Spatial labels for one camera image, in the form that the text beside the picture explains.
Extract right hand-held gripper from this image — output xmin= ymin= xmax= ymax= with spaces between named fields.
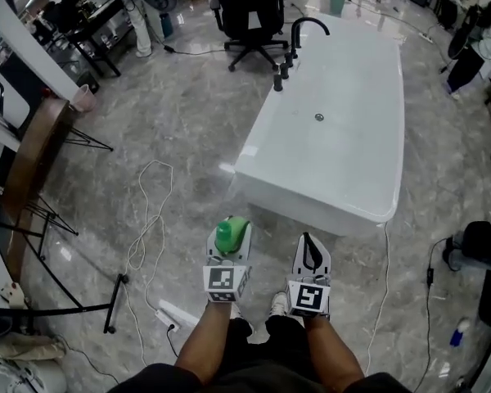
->
xmin=285 ymin=232 xmax=333 ymax=318

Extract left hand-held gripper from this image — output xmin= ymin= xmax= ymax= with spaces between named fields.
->
xmin=202 ymin=224 xmax=255 ymax=304

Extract green plastic bottle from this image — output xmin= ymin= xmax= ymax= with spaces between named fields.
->
xmin=214 ymin=215 xmax=251 ymax=255

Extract person's left forearm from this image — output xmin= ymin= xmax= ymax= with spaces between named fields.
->
xmin=173 ymin=300 xmax=241 ymax=385

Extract person's right forearm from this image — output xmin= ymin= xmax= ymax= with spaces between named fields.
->
xmin=302 ymin=313 xmax=367 ymax=385

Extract white power strip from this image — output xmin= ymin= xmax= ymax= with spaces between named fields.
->
xmin=154 ymin=309 xmax=182 ymax=332

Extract person's black clothing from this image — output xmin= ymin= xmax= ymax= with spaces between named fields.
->
xmin=118 ymin=316 xmax=414 ymax=393

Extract white bathtub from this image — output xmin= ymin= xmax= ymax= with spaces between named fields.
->
xmin=233 ymin=11 xmax=407 ymax=237

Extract blue spray bottle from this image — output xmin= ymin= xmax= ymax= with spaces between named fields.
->
xmin=449 ymin=316 xmax=472 ymax=348

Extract black backpack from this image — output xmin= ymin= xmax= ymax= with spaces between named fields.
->
xmin=441 ymin=212 xmax=491 ymax=274

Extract whiteboard on black stand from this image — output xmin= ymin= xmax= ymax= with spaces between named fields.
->
xmin=0 ymin=186 xmax=130 ymax=336

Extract pink waste bin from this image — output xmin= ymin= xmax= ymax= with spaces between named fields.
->
xmin=67 ymin=84 xmax=97 ymax=113

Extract brown wooden table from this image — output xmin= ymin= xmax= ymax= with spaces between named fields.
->
xmin=1 ymin=97 xmax=115 ymax=287

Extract black bathtub faucet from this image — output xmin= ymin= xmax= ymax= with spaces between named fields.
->
xmin=273 ymin=16 xmax=332 ymax=94

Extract small white box red dots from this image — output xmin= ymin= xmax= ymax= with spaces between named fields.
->
xmin=0 ymin=282 xmax=26 ymax=309

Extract black office chair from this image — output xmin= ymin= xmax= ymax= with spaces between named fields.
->
xmin=208 ymin=0 xmax=290 ymax=73

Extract white toilet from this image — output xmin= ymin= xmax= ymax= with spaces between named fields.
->
xmin=0 ymin=356 xmax=69 ymax=393

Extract white round fan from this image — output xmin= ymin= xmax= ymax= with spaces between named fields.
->
xmin=140 ymin=0 xmax=179 ymax=41

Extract black table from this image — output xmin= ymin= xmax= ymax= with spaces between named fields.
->
xmin=60 ymin=0 xmax=128 ymax=78

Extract thin white cable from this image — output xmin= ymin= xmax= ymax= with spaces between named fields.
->
xmin=363 ymin=220 xmax=390 ymax=377

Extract long white cable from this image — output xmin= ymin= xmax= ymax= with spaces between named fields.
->
xmin=122 ymin=159 xmax=175 ymax=362

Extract black power cable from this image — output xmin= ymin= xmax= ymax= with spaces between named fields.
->
xmin=164 ymin=325 xmax=182 ymax=359

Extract black cable with adapter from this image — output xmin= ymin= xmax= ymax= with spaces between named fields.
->
xmin=416 ymin=237 xmax=456 ymax=393

